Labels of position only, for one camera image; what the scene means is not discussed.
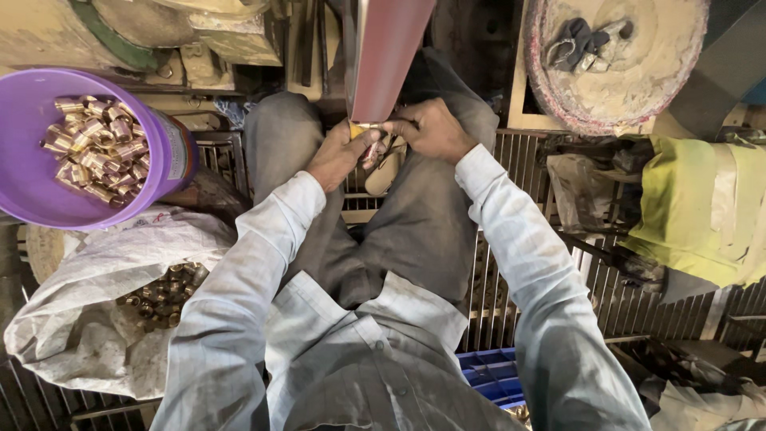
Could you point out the blue plastic crate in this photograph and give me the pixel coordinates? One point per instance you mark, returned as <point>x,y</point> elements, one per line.
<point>492,377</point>

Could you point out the purple plastic bucket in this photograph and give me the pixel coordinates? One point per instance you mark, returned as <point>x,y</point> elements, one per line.
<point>54,173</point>

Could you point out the person's left hand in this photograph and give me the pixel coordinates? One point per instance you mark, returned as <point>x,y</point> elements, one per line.
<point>342,157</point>

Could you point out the person's right fingers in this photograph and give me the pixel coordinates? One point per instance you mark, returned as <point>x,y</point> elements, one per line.
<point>400,124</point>

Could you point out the round dusty buffing wheel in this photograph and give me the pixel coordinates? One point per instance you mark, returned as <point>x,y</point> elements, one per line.
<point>622,66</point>

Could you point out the yellow-green cloth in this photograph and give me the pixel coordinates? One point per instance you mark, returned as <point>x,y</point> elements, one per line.
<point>700,209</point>

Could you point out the person's right hand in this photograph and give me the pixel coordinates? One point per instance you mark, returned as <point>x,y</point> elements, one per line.
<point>432,133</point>

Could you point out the clear plastic bag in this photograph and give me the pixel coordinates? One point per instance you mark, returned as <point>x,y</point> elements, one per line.
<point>580,191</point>

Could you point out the heap of dull brass fittings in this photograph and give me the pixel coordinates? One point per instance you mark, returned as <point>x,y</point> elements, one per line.
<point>161,296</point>

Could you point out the dusty grinding machine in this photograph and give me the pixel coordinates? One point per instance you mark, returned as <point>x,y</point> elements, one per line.
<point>155,42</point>

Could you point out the white woven sack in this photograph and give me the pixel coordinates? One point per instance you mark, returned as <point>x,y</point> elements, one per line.
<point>90,299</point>

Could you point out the red sanding belt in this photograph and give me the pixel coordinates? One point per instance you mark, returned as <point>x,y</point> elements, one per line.
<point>383,57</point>

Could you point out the metal floor grate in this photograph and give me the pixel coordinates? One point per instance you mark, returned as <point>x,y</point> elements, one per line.
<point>598,287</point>

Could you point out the beige sandal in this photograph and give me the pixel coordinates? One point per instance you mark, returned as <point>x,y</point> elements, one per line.
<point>383,170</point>

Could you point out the dark grey rag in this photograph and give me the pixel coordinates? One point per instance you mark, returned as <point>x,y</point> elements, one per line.
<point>577,43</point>

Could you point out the heap of polished brass fittings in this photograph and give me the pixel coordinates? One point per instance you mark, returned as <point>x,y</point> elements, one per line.
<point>99,149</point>

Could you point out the small brass fitting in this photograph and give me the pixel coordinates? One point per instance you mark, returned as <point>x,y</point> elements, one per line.
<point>365,127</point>

